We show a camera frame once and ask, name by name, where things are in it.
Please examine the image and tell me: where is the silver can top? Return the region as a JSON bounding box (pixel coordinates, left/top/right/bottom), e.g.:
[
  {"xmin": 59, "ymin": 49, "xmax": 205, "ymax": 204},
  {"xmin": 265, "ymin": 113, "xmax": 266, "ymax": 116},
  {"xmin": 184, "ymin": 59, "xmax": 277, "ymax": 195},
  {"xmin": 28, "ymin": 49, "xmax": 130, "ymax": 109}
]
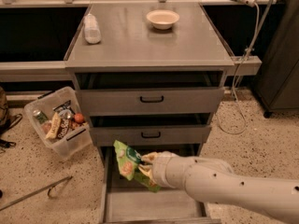
[{"xmin": 59, "ymin": 109, "xmax": 73, "ymax": 119}]

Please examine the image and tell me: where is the white paper bowl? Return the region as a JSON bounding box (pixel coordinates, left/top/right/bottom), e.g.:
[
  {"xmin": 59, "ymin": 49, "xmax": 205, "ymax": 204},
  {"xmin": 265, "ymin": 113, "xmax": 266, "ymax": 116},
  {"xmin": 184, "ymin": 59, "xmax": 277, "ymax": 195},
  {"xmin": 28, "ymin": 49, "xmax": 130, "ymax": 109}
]
[{"xmin": 147, "ymin": 10, "xmax": 179, "ymax": 30}]

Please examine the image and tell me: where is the brown snack bag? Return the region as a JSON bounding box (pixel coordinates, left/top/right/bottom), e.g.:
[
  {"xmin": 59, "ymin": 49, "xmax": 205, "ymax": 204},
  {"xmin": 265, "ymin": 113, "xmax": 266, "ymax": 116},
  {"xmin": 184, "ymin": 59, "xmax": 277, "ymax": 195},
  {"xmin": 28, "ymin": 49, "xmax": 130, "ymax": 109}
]
[{"xmin": 56, "ymin": 119, "xmax": 72, "ymax": 139}]

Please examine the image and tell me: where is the green soda can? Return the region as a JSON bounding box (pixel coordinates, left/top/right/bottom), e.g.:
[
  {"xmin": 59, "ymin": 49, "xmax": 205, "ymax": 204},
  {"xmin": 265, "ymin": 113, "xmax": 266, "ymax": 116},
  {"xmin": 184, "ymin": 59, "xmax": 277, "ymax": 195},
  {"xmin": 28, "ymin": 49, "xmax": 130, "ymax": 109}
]
[{"xmin": 33, "ymin": 109, "xmax": 49, "ymax": 124}]

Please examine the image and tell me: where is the middle grey drawer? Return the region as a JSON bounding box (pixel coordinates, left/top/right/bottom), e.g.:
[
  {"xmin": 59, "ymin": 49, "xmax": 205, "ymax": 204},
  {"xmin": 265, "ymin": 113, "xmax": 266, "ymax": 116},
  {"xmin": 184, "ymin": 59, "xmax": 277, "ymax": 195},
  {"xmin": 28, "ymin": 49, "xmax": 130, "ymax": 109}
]
[{"xmin": 90, "ymin": 125, "xmax": 211, "ymax": 147}]

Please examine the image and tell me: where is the bottom grey open drawer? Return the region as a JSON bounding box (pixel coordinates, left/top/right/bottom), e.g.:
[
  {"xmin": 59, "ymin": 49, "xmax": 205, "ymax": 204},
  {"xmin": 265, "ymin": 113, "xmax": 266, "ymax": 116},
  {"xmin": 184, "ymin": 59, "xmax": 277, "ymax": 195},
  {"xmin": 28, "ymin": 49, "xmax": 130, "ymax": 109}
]
[{"xmin": 98, "ymin": 147, "xmax": 222, "ymax": 224}]

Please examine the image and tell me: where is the top grey drawer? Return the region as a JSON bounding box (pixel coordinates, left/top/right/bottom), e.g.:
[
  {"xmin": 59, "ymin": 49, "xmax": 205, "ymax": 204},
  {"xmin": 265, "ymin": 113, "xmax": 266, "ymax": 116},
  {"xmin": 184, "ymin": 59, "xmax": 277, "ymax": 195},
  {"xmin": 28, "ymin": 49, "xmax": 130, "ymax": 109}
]
[{"xmin": 78, "ymin": 88, "xmax": 224, "ymax": 116}]

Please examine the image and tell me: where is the metal rod on floor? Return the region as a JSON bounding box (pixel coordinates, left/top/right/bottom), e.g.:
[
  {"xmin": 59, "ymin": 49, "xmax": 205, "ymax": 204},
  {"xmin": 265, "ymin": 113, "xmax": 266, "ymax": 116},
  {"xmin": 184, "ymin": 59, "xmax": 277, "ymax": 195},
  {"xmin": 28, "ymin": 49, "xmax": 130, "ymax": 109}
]
[{"xmin": 0, "ymin": 175, "xmax": 73, "ymax": 212}]

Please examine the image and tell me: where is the red apple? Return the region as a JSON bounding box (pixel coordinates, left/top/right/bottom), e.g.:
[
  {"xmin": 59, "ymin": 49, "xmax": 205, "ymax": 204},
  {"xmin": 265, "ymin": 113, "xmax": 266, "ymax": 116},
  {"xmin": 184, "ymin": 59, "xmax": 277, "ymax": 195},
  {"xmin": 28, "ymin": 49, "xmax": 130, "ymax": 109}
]
[{"xmin": 74, "ymin": 113, "xmax": 84, "ymax": 124}]

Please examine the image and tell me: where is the grey metal drawer cabinet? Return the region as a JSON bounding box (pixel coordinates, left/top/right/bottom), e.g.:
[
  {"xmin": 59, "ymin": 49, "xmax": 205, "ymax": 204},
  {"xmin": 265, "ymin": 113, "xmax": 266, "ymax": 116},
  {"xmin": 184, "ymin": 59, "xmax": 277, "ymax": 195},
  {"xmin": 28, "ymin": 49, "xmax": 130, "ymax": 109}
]
[{"xmin": 64, "ymin": 2, "xmax": 235, "ymax": 224}]

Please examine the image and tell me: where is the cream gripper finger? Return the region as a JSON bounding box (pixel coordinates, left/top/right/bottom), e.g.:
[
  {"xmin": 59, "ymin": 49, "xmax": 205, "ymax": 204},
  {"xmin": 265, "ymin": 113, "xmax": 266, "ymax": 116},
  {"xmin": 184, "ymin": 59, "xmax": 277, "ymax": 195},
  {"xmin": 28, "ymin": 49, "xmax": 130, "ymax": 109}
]
[
  {"xmin": 138, "ymin": 164, "xmax": 153, "ymax": 180},
  {"xmin": 141, "ymin": 152, "xmax": 158, "ymax": 164}
]

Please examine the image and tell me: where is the dark backpack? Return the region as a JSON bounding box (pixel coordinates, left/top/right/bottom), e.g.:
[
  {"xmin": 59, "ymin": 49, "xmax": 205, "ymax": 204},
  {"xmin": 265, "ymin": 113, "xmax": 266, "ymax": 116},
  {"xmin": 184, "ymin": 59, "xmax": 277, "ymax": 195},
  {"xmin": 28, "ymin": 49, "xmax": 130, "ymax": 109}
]
[{"xmin": 0, "ymin": 87, "xmax": 22, "ymax": 153}]

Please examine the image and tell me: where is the dark snack packet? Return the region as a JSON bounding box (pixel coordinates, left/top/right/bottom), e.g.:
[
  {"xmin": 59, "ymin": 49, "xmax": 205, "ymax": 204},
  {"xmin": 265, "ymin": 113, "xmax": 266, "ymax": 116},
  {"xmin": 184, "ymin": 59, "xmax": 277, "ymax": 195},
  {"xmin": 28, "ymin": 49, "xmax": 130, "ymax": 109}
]
[{"xmin": 53, "ymin": 100, "xmax": 74, "ymax": 114}]

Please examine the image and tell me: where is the yellow snack bar packet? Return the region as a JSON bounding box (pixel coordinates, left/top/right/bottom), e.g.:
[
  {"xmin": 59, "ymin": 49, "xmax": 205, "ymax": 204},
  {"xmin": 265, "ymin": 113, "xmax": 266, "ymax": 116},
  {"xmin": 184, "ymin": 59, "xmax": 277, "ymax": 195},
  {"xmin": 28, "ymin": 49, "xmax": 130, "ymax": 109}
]
[{"xmin": 46, "ymin": 113, "xmax": 62, "ymax": 139}]

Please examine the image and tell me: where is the dark grey rolling cabinet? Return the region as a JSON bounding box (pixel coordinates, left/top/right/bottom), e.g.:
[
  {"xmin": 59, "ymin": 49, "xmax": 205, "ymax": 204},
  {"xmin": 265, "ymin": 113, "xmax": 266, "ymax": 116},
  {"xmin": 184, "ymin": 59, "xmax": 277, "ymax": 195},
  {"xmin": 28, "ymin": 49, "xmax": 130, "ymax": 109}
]
[{"xmin": 253, "ymin": 0, "xmax": 299, "ymax": 119}]

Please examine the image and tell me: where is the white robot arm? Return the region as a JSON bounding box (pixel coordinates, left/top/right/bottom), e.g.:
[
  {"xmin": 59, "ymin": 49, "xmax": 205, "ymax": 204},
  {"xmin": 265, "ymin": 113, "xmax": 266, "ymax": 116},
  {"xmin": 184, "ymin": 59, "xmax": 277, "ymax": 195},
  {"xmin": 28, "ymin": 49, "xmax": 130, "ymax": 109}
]
[{"xmin": 138, "ymin": 151, "xmax": 299, "ymax": 224}]

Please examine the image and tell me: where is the green rice chip bag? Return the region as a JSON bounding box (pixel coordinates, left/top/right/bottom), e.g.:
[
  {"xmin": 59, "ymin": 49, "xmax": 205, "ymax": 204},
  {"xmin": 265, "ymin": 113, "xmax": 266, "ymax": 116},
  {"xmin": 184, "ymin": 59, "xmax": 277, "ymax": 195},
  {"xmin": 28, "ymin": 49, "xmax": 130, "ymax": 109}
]
[{"xmin": 113, "ymin": 140, "xmax": 161, "ymax": 192}]

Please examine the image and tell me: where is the clear plastic water bottle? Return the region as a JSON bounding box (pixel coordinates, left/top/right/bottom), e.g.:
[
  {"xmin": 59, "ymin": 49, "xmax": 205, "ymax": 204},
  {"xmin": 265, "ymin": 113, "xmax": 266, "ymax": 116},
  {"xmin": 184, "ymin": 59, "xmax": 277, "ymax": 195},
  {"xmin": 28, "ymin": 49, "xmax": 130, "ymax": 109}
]
[{"xmin": 83, "ymin": 14, "xmax": 102, "ymax": 44}]

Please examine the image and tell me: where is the clear plastic storage bin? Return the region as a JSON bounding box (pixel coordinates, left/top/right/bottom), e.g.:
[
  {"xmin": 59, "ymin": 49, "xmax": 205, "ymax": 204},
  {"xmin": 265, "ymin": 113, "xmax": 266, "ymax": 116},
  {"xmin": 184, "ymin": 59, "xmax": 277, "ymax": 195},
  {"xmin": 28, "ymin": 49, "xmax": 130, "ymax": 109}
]
[{"xmin": 24, "ymin": 87, "xmax": 92, "ymax": 159}]

